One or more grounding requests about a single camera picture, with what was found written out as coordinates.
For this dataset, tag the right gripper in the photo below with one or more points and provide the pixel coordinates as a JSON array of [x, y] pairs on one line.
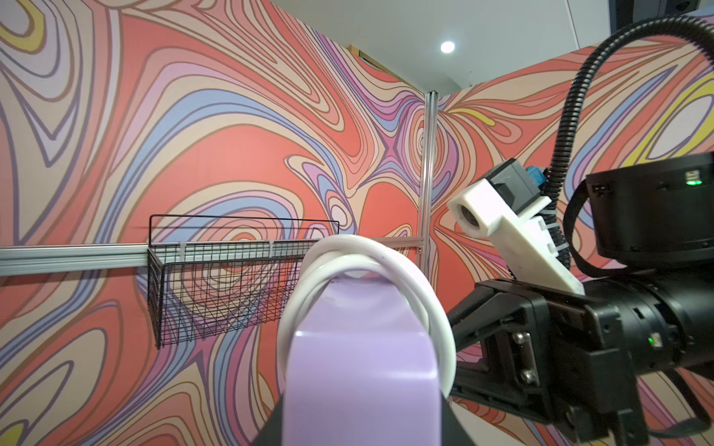
[[569, 361]]

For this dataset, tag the aluminium frame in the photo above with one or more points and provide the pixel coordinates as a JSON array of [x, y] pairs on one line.
[[49, 259]]

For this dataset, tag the purple power strip with cord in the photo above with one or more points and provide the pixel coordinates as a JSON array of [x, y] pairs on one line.
[[366, 349]]

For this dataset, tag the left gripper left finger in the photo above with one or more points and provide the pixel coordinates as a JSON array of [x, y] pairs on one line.
[[272, 432]]

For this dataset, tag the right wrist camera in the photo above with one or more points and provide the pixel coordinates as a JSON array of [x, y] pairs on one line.
[[504, 207]]

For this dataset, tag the black wire basket back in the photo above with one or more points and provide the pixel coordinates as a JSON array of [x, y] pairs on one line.
[[208, 275]]

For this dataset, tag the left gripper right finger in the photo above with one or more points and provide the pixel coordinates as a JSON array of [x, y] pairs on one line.
[[452, 432]]

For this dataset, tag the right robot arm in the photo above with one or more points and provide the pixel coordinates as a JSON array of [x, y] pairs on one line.
[[647, 227]]

